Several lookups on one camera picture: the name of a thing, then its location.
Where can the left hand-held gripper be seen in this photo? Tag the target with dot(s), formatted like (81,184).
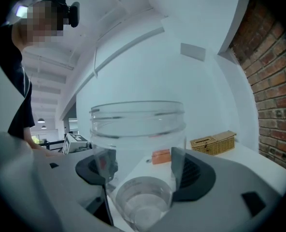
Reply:
(73,141)

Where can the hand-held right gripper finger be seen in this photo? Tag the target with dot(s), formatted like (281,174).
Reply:
(225,190)

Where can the clear plastic jar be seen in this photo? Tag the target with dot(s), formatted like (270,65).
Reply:
(138,139)

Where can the person's left forearm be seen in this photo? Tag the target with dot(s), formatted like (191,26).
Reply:
(39,146)

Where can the white table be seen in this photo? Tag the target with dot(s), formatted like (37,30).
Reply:
(266,168)

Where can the woven wicker box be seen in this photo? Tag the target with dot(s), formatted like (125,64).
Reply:
(213,144)

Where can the orange box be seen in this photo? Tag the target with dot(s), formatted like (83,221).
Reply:
(161,156)

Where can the black t-shirt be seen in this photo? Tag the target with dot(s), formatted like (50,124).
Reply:
(15,93)

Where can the person's head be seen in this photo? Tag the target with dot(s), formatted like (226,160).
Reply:
(41,23)

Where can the ceiling light panel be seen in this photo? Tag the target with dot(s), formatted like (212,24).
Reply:
(21,10)

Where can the white wall conduit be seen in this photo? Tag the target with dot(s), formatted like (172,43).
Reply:
(123,49)

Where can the grey wall plate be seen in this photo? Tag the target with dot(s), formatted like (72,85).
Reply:
(193,51)

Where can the black head camera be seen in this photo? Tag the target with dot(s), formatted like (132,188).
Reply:
(73,14)

